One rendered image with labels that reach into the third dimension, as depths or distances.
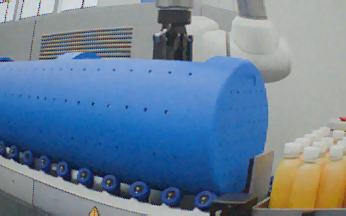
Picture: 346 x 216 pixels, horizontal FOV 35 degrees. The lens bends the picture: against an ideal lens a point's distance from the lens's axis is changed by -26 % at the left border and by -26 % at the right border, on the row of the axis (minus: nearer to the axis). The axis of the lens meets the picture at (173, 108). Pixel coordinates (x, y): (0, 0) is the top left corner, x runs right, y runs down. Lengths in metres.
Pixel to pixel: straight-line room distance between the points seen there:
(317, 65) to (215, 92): 2.87
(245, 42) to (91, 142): 0.70
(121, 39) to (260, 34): 1.35
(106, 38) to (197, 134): 2.00
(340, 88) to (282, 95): 0.54
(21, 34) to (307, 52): 1.93
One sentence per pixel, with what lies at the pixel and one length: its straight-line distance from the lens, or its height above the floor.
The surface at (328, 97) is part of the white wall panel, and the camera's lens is 4.08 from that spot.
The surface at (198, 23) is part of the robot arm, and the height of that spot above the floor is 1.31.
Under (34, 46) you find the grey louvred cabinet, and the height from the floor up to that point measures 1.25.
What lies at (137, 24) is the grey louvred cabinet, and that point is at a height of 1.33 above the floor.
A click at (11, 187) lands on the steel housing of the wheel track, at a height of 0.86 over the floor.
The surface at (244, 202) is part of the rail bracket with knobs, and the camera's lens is 1.12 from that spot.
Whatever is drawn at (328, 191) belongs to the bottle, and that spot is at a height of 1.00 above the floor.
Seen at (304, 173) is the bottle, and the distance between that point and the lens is 1.12.
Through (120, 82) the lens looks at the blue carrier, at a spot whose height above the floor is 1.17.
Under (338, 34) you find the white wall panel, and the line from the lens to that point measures 4.05.
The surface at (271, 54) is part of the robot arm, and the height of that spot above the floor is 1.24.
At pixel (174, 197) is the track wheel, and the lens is 1.33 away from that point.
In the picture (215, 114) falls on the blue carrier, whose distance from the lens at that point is 1.24.
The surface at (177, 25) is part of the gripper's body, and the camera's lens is 1.49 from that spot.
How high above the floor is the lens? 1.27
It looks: 6 degrees down
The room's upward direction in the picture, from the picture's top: 2 degrees clockwise
